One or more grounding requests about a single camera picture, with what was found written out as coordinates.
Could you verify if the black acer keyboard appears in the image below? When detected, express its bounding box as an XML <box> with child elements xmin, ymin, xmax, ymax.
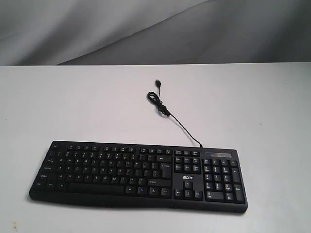
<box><xmin>29</xmin><ymin>141</ymin><xmax>248</xmax><ymax>213</ymax></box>

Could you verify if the grey backdrop cloth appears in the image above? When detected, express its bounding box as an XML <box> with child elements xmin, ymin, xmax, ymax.
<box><xmin>0</xmin><ymin>0</ymin><xmax>311</xmax><ymax>66</ymax></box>

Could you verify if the black keyboard usb cable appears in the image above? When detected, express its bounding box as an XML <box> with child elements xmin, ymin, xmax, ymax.
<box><xmin>146</xmin><ymin>79</ymin><xmax>204</xmax><ymax>149</ymax></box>

